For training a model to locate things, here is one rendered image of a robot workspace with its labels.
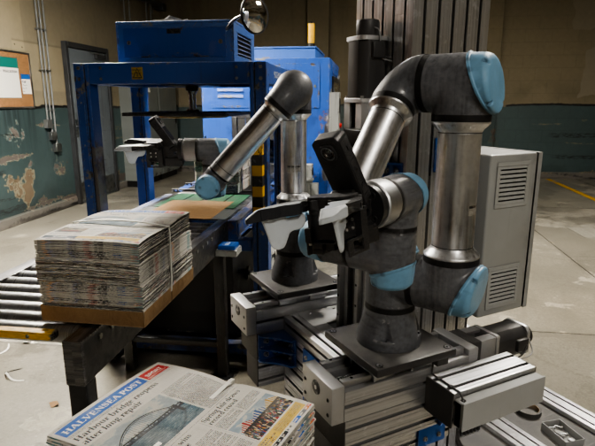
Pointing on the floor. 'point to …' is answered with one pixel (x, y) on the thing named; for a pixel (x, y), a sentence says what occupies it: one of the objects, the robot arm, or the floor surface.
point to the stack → (188, 414)
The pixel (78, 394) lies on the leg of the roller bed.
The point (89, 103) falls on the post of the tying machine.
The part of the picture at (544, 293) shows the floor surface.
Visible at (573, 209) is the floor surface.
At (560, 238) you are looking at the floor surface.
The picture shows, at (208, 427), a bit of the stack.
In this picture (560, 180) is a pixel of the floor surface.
